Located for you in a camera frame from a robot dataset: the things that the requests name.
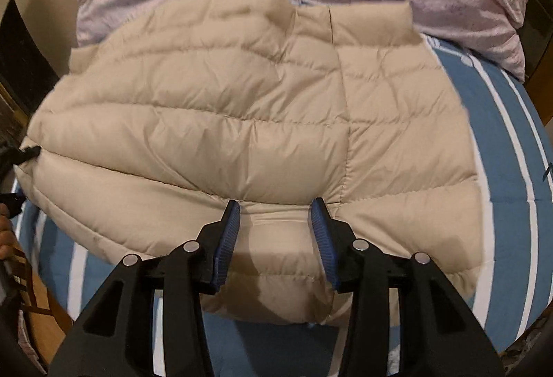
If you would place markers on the beige puffer jacket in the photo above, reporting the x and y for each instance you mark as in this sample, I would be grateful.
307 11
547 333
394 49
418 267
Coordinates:
242 122

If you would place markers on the blue white striped bed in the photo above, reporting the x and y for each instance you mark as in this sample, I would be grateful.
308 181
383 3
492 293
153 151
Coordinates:
505 169

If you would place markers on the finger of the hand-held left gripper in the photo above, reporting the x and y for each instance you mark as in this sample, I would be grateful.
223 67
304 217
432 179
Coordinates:
15 156
11 202

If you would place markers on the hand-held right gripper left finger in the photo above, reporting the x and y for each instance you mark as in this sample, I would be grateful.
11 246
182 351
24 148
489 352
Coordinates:
227 247

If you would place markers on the dark furniture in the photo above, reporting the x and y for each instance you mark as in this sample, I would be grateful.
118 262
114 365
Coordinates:
26 57

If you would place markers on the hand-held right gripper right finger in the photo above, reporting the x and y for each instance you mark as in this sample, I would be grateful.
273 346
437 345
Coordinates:
324 245

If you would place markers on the person's left hand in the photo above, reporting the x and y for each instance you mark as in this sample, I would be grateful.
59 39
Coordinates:
6 234

